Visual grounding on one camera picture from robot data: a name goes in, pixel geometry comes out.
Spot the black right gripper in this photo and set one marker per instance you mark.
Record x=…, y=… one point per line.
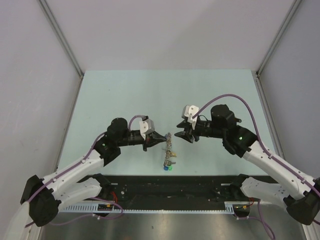
x=189, y=131

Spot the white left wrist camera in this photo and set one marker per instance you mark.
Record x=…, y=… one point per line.
x=146, y=126

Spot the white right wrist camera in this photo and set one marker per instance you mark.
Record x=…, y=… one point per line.
x=189, y=112

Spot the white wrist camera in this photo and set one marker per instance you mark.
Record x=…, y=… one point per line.
x=146, y=126
x=189, y=112

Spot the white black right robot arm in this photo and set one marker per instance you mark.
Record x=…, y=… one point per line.
x=298, y=193

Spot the left aluminium frame post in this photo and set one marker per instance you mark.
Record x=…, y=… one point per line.
x=49, y=15

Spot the aluminium frame post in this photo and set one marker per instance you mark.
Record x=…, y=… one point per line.
x=49, y=15
x=294, y=8

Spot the right aluminium frame post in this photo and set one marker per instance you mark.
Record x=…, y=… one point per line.
x=294, y=8

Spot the metal band with key rings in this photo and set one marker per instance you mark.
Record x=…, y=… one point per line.
x=169, y=154

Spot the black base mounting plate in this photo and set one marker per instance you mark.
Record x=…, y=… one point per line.
x=129, y=188

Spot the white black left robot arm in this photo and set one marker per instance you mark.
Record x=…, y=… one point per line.
x=48, y=195

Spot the white slotted cable duct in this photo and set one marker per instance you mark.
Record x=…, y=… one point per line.
x=94, y=207

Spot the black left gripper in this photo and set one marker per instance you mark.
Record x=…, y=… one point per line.
x=152, y=139

